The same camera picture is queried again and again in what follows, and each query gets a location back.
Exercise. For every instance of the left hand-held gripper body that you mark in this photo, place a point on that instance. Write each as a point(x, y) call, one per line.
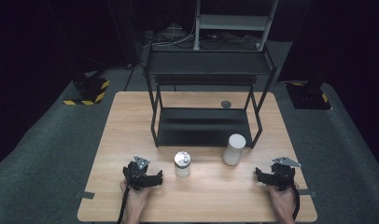
point(136, 177)

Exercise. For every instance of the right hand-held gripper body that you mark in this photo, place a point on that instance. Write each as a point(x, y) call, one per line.
point(283, 175)

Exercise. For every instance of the glass jar with silver lid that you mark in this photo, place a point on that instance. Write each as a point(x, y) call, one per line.
point(182, 165)

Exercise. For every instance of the white cylindrical container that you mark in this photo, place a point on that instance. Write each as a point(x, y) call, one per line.
point(234, 149)

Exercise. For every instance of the black two-tier metal rack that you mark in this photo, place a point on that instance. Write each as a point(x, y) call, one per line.
point(203, 127)

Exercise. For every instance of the person's left hand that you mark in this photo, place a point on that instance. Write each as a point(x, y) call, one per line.
point(135, 200)

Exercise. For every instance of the person's right hand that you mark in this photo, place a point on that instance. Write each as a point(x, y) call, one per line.
point(283, 202)

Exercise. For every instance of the grey tape strip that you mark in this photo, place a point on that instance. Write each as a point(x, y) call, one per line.
point(85, 195)
point(308, 193)

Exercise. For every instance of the grey round table grommet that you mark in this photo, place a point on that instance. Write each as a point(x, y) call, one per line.
point(226, 104)

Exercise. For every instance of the black stand base striped edge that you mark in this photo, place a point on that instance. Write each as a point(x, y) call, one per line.
point(88, 90)
point(307, 96)

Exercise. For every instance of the white metal frame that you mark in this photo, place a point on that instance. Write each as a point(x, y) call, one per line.
point(234, 22)

